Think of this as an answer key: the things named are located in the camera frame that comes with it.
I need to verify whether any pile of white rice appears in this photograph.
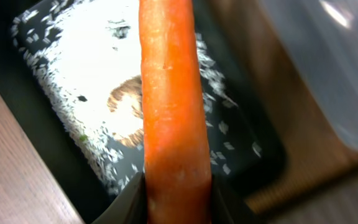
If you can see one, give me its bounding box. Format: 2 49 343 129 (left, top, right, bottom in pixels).
11 1 262 197

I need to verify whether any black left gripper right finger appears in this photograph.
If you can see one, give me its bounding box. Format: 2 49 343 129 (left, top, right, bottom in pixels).
210 175 260 224

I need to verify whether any orange carrot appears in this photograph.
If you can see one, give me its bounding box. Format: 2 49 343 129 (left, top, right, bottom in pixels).
139 0 212 224

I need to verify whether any dark brown serving tray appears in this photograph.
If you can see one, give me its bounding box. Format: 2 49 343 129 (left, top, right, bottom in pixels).
265 161 358 224

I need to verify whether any clear plastic bin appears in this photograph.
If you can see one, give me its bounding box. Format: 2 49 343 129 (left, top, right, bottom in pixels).
260 0 358 151

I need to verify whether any brown dried mushroom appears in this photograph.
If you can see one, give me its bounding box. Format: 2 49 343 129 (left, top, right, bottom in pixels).
107 75 144 147

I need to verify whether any black waste bin tray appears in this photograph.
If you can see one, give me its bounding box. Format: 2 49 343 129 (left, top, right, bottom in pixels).
0 0 288 224

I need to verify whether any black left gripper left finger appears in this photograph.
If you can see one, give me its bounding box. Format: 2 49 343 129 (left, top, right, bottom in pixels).
92 172 147 224

